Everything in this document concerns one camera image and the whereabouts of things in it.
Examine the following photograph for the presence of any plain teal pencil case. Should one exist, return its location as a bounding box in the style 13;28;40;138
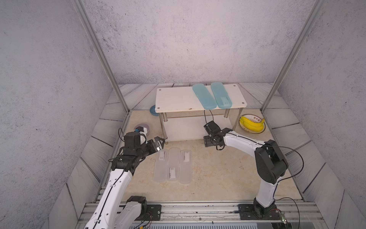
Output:
192;84;217;110

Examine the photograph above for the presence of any clear pencil case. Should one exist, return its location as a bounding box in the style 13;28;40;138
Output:
153;149;169;183
167;148;181;182
179;150;193;185

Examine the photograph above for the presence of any teal pencil case with label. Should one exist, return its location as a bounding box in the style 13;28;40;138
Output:
211;82;232;109

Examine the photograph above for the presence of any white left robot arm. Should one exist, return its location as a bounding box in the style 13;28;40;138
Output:
85;134;165;229

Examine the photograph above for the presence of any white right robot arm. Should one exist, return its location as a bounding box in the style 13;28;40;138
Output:
204;121;288;219

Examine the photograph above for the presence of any white two-tier shelf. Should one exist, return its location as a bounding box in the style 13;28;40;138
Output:
155;84;247;142

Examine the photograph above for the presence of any lilac ceramic bowl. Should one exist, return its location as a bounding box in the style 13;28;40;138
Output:
134;123;150;133

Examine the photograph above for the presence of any blue ceramic bowl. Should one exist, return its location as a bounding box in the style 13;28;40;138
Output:
149;105;159;116

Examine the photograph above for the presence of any yellow banana bunch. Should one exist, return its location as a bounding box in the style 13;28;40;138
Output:
239;116;265;133

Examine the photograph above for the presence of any white patterned plate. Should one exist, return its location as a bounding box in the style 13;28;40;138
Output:
239;114;266;134

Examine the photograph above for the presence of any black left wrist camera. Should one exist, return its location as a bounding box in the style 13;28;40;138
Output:
124;132;147;150

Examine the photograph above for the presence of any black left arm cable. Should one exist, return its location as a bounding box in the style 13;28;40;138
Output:
91;127;128;229

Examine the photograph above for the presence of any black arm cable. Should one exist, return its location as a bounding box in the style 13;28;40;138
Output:
203;109;305;229
91;127;128;229

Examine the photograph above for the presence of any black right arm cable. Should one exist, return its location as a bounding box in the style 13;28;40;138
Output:
203;109;305;229

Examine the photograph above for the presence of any left aluminium frame post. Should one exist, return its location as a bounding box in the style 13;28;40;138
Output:
72;1;130;203

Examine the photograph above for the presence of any aluminium frame post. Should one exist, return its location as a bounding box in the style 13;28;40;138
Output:
72;1;130;203
262;1;325;187

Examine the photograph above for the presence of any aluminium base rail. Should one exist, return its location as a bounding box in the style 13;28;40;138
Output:
75;185;329;229

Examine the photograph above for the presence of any right aluminium frame post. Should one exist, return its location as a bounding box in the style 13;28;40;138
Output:
262;1;325;187

